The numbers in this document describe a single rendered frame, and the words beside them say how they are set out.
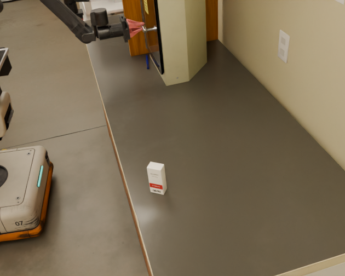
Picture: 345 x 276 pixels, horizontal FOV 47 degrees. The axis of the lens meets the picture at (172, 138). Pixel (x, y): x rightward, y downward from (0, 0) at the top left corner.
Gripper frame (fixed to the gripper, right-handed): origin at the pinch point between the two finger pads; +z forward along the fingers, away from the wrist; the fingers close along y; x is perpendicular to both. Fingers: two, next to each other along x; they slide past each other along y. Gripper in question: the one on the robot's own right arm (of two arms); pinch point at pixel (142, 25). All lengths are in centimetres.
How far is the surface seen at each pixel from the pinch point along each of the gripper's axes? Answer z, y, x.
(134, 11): 1.2, -2.8, 26.3
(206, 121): 14, -26, -44
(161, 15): 6.6, 7.3, -10.7
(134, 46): -0.9, -20.7, 26.3
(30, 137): -83, -120, 111
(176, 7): 12.9, 9.4, -10.6
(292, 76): 49, -13, -44
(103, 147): -28, -120, 77
